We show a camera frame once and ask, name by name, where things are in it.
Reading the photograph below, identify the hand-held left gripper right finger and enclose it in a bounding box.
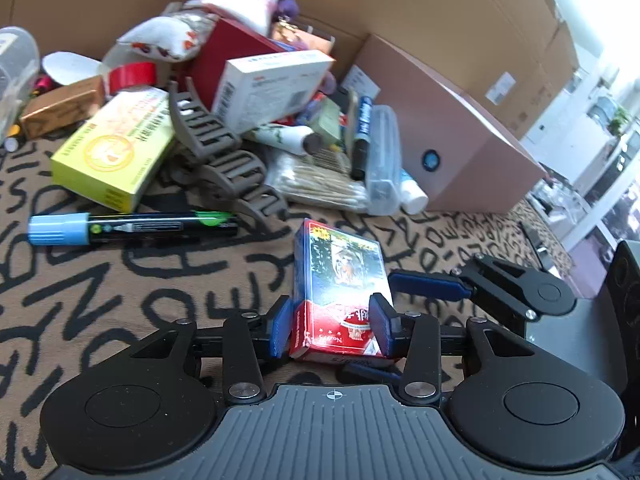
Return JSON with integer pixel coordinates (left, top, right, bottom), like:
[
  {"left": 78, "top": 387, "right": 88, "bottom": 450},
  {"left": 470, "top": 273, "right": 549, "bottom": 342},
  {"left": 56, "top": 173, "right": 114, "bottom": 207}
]
[{"left": 369, "top": 293, "right": 538, "bottom": 407}]

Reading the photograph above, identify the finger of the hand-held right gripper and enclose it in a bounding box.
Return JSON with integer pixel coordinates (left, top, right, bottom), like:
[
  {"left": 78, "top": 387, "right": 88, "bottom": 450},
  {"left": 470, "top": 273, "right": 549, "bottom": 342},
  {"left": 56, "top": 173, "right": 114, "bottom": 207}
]
[
  {"left": 388, "top": 254, "right": 540, "bottom": 322},
  {"left": 343, "top": 361, "right": 404, "bottom": 385}
]

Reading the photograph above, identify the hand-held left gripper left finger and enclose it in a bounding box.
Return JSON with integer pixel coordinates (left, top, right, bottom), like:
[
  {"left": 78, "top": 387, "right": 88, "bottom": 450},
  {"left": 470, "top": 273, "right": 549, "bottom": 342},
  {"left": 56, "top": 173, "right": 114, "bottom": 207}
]
[{"left": 131, "top": 296, "right": 296, "bottom": 406}]

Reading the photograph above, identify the red blue playing card box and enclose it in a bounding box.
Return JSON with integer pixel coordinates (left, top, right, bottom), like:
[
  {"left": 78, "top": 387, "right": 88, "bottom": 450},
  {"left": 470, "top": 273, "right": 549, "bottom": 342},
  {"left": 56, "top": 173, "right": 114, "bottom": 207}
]
[{"left": 289, "top": 218, "right": 405, "bottom": 367}]

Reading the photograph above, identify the small white tube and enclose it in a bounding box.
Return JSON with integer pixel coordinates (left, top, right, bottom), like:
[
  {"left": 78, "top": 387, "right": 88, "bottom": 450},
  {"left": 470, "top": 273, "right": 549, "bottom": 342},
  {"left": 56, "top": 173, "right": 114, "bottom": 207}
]
[{"left": 399, "top": 168, "right": 430, "bottom": 215}]

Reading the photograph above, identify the clear plastic case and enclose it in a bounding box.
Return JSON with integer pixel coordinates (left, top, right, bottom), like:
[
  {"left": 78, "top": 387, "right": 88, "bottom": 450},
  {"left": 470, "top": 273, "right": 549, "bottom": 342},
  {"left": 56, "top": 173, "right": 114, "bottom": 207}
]
[{"left": 365, "top": 104, "right": 404, "bottom": 217}]

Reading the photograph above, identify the brown black patterned tablecloth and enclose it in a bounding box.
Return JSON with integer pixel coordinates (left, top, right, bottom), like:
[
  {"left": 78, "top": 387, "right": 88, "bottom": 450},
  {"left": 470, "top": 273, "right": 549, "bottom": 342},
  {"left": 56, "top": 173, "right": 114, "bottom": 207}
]
[{"left": 0, "top": 130, "right": 576, "bottom": 480}]

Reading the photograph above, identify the bag of cotton swabs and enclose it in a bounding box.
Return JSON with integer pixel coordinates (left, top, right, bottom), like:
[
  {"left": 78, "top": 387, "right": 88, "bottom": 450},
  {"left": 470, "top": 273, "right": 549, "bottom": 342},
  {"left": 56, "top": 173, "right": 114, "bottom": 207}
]
[{"left": 264, "top": 148, "right": 372, "bottom": 214}]

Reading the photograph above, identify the pink cardboard box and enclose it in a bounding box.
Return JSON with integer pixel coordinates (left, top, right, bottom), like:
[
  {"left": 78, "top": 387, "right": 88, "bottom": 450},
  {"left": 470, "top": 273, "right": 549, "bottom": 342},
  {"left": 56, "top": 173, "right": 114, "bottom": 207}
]
[{"left": 338, "top": 33, "right": 549, "bottom": 214}]

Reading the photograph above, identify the black marker with blue label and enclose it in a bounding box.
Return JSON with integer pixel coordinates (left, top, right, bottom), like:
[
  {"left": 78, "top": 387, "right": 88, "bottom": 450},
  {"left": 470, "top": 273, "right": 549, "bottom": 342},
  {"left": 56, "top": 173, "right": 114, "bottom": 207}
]
[{"left": 350, "top": 95, "right": 377, "bottom": 182}]

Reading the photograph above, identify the grey hair claw clip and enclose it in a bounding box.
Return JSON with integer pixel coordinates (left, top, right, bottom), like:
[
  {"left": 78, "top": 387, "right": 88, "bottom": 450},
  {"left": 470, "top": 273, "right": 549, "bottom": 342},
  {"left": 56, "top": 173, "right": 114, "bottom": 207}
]
[{"left": 167, "top": 79, "right": 290, "bottom": 233}]

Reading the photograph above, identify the black marker with blue cap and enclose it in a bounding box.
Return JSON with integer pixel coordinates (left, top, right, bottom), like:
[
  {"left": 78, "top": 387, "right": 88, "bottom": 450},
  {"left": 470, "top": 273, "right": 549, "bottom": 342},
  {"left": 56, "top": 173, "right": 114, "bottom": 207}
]
[{"left": 27, "top": 211, "right": 240, "bottom": 247}]

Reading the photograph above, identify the white tube with brown cap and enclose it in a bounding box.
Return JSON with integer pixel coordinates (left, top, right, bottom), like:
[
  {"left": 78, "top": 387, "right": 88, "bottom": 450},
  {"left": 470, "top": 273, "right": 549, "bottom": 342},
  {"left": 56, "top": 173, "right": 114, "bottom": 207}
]
[{"left": 246, "top": 123, "right": 325, "bottom": 157}]

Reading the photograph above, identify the small green box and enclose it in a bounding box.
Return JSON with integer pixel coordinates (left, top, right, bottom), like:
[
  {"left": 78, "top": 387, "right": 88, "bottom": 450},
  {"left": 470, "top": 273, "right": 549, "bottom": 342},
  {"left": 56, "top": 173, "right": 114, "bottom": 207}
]
[{"left": 309, "top": 97, "right": 343, "bottom": 145}]

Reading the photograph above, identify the green potted plant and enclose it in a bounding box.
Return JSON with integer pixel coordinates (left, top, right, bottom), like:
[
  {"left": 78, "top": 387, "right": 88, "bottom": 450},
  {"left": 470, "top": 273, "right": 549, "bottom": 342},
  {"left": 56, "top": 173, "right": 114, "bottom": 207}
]
[{"left": 608, "top": 107, "right": 634, "bottom": 137}]

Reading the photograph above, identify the brown cardboard box with label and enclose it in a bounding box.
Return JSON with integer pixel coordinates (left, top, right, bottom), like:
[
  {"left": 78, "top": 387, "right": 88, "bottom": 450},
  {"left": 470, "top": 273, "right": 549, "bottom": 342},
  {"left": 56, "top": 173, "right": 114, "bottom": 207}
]
[{"left": 465, "top": 20, "right": 583, "bottom": 142}]

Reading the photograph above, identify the white medicine box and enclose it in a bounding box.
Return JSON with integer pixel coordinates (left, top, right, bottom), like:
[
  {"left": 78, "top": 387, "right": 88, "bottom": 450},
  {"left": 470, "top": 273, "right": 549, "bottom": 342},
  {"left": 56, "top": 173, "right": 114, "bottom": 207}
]
[{"left": 211, "top": 50, "right": 336, "bottom": 134}]

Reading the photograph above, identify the yellow green medicine box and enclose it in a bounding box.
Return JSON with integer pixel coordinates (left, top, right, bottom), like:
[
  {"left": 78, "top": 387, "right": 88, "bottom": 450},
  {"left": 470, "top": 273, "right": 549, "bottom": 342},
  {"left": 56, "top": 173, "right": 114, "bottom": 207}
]
[{"left": 50, "top": 86, "right": 176, "bottom": 213}]

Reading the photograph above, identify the dark red box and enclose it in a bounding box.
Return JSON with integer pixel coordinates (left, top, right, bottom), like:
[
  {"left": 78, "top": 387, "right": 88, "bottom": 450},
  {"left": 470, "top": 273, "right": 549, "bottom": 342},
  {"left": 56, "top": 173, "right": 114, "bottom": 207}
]
[{"left": 188, "top": 18, "right": 286, "bottom": 106}]

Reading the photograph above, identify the red tape roll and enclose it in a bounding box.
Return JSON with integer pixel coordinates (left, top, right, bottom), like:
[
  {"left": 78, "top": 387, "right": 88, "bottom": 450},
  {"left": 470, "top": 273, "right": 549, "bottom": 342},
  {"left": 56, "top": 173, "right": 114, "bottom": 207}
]
[{"left": 108, "top": 61, "right": 160, "bottom": 96}]

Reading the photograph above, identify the gold brown small box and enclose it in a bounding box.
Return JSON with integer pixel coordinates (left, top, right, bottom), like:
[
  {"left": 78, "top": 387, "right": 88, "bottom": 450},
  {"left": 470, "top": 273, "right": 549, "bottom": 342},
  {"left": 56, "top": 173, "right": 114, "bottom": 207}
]
[{"left": 20, "top": 75, "right": 107, "bottom": 141}]

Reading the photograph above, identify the white red snack bag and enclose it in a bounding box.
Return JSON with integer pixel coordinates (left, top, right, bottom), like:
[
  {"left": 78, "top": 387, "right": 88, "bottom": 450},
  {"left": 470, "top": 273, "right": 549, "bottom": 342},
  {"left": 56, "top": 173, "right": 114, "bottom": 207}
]
[{"left": 116, "top": 2, "right": 219, "bottom": 63}]

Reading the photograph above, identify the white round lid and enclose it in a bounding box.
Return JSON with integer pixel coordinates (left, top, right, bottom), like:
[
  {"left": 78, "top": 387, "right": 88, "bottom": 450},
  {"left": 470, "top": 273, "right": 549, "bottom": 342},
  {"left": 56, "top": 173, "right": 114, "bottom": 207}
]
[{"left": 42, "top": 52, "right": 103, "bottom": 88}]

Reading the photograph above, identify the clear plastic cup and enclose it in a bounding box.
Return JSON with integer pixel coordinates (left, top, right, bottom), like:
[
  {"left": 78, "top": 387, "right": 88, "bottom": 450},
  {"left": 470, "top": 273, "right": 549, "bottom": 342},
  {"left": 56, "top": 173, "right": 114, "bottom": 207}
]
[{"left": 0, "top": 26, "right": 41, "bottom": 140}]

